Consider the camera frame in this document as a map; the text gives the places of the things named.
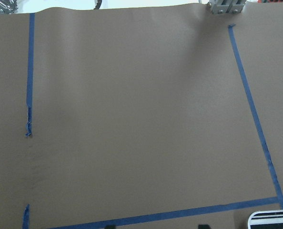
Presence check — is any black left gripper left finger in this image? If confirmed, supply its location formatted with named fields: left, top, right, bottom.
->
left=105, top=225, right=116, bottom=229

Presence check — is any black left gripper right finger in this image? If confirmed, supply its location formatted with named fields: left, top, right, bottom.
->
left=198, top=224, right=209, bottom=229

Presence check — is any silver kitchen scale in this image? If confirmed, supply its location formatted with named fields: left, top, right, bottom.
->
left=247, top=210, right=283, bottom=229

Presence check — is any aluminium frame post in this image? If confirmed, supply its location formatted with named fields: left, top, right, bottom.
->
left=207, top=0, right=246, bottom=14

